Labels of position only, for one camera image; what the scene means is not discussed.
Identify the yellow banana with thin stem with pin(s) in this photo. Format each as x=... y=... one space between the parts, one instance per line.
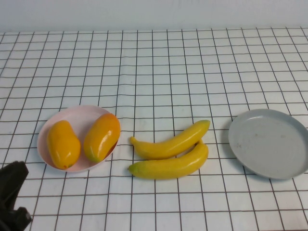
x=173 y=144

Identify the pink round plate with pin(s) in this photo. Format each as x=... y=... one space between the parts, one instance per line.
x=81 y=115

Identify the grey round plate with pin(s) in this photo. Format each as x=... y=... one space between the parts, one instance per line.
x=267 y=144

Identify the plain yellow-orange mango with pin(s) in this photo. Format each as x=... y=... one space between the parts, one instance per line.
x=63 y=144

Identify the yellow banana with green tip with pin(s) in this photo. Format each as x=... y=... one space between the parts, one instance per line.
x=173 y=166

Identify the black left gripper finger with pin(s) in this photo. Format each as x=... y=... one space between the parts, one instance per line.
x=16 y=220
x=13 y=178

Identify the orange-tipped yellow mango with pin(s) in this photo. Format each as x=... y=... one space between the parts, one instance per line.
x=102 y=137

